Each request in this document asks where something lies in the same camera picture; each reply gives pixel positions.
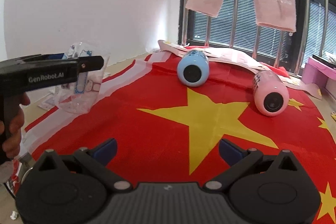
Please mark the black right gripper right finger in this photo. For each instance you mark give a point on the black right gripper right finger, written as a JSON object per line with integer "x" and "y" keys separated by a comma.
{"x": 240, "y": 161}

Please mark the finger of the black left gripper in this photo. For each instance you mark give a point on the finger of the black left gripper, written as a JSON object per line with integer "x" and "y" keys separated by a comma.
{"x": 85, "y": 63}

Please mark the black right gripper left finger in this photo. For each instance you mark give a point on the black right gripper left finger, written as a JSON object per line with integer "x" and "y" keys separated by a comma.
{"x": 95, "y": 161}

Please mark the clear plastic sticker cup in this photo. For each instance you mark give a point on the clear plastic sticker cup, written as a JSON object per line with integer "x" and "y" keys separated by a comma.
{"x": 80, "y": 96}

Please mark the pink can-shaped cup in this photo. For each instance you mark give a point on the pink can-shaped cup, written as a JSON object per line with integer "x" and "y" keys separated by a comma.
{"x": 270, "y": 95}

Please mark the blue can-shaped cup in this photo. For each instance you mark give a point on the blue can-shaped cup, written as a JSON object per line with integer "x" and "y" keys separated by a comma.
{"x": 193, "y": 69}

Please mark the person's left hand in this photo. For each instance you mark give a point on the person's left hand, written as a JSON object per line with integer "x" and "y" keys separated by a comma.
{"x": 12, "y": 145}

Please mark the red flag with yellow stars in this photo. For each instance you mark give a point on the red flag with yellow stars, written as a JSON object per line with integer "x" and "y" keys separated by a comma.
{"x": 166, "y": 131}

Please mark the pink foam block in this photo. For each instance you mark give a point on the pink foam block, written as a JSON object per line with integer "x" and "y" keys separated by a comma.
{"x": 320, "y": 72}

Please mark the steel window railing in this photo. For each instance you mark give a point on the steel window railing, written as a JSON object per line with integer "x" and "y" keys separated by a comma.
{"x": 282, "y": 33}

